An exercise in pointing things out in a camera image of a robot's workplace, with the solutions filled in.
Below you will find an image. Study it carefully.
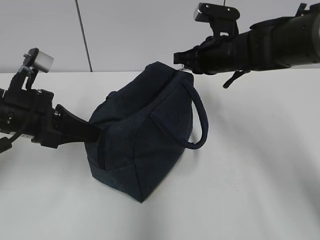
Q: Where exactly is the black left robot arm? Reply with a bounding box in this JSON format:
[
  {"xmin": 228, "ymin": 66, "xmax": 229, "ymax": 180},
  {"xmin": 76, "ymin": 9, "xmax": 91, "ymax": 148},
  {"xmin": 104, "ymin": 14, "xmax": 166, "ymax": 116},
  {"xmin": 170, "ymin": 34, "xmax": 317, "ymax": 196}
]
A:
[{"xmin": 0, "ymin": 70, "xmax": 101, "ymax": 152}]

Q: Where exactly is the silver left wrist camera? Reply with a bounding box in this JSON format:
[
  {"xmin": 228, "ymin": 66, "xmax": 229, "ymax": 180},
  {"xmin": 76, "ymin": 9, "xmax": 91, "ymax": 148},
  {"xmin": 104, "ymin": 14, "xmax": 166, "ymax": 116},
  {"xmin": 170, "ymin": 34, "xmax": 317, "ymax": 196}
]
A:
[{"xmin": 23, "ymin": 48, "xmax": 54, "ymax": 73}]

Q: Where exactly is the dark navy fabric lunch bag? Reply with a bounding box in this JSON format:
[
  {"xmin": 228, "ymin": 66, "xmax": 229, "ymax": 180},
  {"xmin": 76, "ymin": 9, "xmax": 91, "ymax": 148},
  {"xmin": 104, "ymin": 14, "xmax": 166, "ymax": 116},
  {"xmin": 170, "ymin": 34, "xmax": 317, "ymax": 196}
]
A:
[{"xmin": 85, "ymin": 62, "xmax": 209, "ymax": 203}]

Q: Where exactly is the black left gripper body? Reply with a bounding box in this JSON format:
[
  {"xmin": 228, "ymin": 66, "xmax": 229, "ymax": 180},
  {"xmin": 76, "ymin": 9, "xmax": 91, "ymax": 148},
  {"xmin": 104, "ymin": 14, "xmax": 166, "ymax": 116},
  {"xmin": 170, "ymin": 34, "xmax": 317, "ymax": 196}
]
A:
[{"xmin": 0, "ymin": 72, "xmax": 54, "ymax": 150}]

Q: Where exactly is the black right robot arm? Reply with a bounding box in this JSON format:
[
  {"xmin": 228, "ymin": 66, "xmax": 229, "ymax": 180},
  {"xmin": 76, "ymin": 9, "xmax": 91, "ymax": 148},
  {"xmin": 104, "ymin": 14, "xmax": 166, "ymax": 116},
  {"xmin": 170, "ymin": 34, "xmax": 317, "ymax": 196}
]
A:
[{"xmin": 173, "ymin": 2, "xmax": 320, "ymax": 89}]

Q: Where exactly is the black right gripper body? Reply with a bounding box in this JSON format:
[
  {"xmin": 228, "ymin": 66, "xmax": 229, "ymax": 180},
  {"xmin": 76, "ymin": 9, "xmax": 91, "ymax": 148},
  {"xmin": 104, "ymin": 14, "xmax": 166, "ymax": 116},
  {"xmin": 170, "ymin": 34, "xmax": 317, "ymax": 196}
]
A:
[{"xmin": 173, "ymin": 37, "xmax": 250, "ymax": 75}]

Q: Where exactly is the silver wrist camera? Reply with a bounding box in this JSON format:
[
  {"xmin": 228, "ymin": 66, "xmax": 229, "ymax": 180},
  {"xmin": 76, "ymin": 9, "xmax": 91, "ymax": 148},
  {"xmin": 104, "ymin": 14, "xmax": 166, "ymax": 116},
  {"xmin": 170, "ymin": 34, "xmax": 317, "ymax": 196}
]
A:
[
  {"xmin": 193, "ymin": 2, "xmax": 240, "ymax": 37},
  {"xmin": 23, "ymin": 48, "xmax": 54, "ymax": 73}
]

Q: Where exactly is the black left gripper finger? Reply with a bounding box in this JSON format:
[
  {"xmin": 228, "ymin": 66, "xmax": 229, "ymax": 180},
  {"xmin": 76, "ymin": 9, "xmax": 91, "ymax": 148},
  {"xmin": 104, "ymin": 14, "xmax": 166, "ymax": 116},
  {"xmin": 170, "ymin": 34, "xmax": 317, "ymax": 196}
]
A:
[{"xmin": 52, "ymin": 104, "xmax": 101, "ymax": 145}]

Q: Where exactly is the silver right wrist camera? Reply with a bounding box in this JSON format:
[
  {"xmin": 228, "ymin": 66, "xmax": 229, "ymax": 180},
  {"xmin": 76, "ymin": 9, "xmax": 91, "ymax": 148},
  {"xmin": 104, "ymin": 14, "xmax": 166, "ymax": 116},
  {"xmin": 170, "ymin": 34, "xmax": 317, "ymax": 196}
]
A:
[{"xmin": 193, "ymin": 2, "xmax": 240, "ymax": 37}]

